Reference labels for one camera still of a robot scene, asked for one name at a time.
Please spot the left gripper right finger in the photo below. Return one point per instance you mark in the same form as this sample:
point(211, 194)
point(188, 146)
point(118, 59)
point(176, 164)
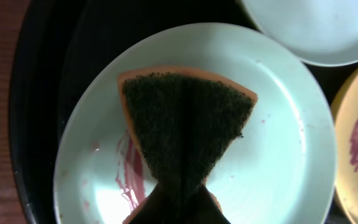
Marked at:
point(202, 209)

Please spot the green and orange sponge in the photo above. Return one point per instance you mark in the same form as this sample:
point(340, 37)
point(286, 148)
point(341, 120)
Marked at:
point(182, 120)

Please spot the light blue plate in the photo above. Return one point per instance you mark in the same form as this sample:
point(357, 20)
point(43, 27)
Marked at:
point(319, 32)
point(281, 170)

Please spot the black round serving tray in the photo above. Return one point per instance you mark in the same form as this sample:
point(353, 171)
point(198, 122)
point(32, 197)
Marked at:
point(64, 46)

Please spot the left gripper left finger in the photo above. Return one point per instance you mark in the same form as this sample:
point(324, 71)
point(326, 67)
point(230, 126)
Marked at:
point(160, 207)

